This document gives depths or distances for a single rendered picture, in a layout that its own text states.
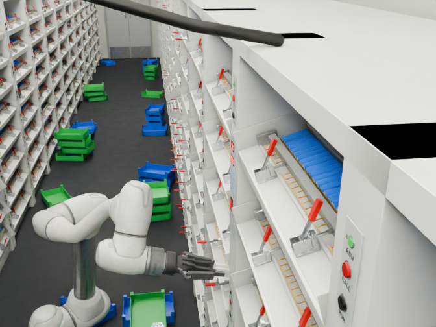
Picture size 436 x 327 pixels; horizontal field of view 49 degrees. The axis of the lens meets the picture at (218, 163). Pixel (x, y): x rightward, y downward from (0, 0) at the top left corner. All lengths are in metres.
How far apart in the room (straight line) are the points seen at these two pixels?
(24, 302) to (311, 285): 2.75
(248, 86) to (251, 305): 0.56
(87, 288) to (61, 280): 1.11
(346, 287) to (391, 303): 0.05
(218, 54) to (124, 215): 0.69
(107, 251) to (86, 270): 0.75
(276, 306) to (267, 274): 0.10
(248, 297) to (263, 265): 0.25
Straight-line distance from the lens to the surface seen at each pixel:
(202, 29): 0.95
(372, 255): 0.47
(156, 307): 2.93
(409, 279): 0.50
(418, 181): 0.39
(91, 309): 2.40
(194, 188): 2.72
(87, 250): 2.16
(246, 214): 1.22
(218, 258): 1.81
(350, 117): 0.53
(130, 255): 1.50
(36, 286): 3.42
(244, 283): 1.33
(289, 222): 0.82
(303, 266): 0.73
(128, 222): 1.48
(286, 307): 0.96
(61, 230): 1.85
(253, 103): 1.11
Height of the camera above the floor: 1.95
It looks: 23 degrees down
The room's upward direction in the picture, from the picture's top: straight up
